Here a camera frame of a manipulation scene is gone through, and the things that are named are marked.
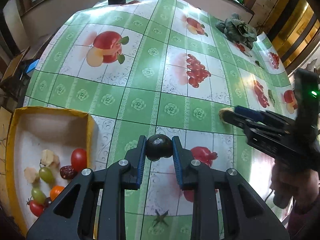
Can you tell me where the pale cake chunk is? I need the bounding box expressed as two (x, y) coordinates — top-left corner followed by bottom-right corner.
(219, 107), (234, 124)

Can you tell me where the small red tomato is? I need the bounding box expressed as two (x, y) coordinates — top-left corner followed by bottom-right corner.
(71, 148), (87, 172)

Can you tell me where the dark red date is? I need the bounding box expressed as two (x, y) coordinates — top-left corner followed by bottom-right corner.
(60, 165), (78, 180)

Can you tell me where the large orange tangerine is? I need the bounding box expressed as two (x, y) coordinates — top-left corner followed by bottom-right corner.
(50, 185), (65, 201)

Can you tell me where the black plum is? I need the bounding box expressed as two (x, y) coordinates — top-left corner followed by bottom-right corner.
(146, 134), (173, 161)

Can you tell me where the dark plum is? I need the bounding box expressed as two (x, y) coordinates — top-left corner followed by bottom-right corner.
(43, 197), (52, 208)

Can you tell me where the beige cake chunk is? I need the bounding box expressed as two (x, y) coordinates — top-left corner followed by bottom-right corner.
(41, 149), (60, 168)

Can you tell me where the small green grape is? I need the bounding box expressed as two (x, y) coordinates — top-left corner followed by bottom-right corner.
(39, 166), (55, 184)

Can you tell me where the large green grape with stem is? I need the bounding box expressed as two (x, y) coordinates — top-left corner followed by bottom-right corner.
(31, 187), (47, 205)

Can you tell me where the large red tomato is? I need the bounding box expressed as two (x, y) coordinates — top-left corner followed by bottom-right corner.
(27, 199), (45, 217)

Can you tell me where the round breaded cake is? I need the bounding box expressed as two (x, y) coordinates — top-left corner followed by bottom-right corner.
(24, 167), (40, 184)

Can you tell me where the person right hand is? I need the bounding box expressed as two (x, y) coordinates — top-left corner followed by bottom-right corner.
(270, 161), (319, 209)

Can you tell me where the dark green leafy vegetable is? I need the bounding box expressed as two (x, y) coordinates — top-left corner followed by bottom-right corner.
(215, 13), (257, 49)

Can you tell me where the yellow rimmed white tray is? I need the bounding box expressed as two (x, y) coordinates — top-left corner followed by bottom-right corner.
(5, 106), (97, 236)

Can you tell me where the blue white box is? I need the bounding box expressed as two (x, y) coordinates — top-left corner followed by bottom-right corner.
(24, 60), (39, 74)

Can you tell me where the dark wooden stool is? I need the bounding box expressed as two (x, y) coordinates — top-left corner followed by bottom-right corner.
(1, 47), (30, 95)

